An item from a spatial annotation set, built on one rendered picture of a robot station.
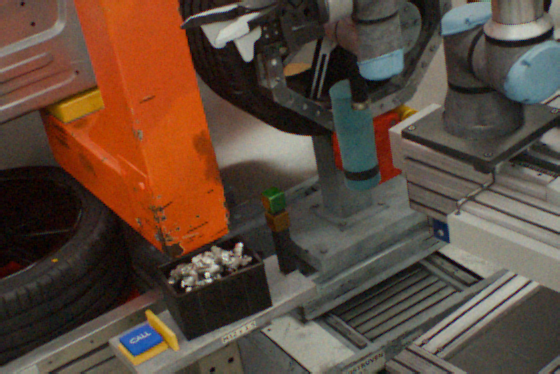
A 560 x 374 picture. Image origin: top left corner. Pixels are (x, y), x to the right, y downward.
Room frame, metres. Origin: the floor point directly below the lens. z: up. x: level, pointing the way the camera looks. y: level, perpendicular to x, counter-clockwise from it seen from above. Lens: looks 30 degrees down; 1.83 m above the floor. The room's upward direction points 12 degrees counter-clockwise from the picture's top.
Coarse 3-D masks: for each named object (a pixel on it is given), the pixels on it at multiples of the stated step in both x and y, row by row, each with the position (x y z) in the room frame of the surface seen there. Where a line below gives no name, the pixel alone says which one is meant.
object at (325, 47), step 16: (416, 0) 2.60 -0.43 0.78; (320, 48) 2.48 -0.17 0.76; (336, 48) 2.74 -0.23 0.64; (320, 64) 2.48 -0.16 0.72; (336, 64) 2.67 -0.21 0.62; (288, 80) 2.63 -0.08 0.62; (304, 80) 2.63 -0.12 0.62; (320, 80) 2.47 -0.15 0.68; (336, 80) 2.59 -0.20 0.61; (368, 80) 2.54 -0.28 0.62; (304, 96) 2.48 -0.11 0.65; (320, 96) 2.50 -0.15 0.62
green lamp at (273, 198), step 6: (264, 192) 2.02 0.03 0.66; (270, 192) 2.02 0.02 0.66; (276, 192) 2.01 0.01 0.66; (282, 192) 2.01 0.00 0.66; (264, 198) 2.01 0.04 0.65; (270, 198) 2.00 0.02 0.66; (276, 198) 2.00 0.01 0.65; (282, 198) 2.01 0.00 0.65; (264, 204) 2.02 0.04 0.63; (270, 204) 2.00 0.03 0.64; (276, 204) 2.00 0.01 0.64; (282, 204) 2.01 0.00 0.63; (270, 210) 2.00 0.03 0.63; (276, 210) 2.00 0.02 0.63
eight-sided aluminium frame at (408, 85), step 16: (432, 0) 2.56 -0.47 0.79; (448, 0) 2.53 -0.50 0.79; (432, 16) 2.55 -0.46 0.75; (432, 32) 2.51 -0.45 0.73; (416, 48) 2.53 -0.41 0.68; (432, 48) 2.51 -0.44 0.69; (256, 64) 2.34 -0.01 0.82; (272, 64) 2.31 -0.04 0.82; (416, 64) 2.48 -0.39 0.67; (272, 80) 2.30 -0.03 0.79; (400, 80) 2.49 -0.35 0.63; (416, 80) 2.48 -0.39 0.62; (272, 96) 2.30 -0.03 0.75; (288, 96) 2.31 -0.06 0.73; (384, 96) 2.44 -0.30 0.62; (400, 96) 2.45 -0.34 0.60; (304, 112) 2.33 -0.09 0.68; (320, 112) 2.35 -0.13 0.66
